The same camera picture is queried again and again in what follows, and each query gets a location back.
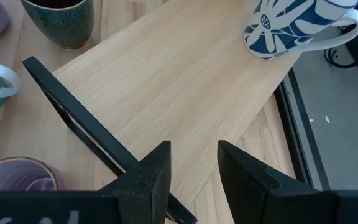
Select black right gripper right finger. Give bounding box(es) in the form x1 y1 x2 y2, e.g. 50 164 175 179
217 139 332 224

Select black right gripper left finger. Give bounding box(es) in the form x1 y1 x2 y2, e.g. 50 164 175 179
99 139 172 224

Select purple glazed mug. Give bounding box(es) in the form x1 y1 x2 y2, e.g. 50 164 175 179
0 156 59 192

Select white mug blue floral print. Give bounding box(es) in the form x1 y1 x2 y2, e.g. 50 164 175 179
242 0 358 62

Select dark teal speckled mug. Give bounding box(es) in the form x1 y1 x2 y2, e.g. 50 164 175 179
19 0 95 50

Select black aluminium table frame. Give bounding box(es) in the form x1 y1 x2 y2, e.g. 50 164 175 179
273 67 331 191

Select wooden shelf black metal frame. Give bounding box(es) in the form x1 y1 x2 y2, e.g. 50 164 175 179
22 0 303 224

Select coiled black floor cable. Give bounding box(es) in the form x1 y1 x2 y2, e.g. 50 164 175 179
323 45 357 70

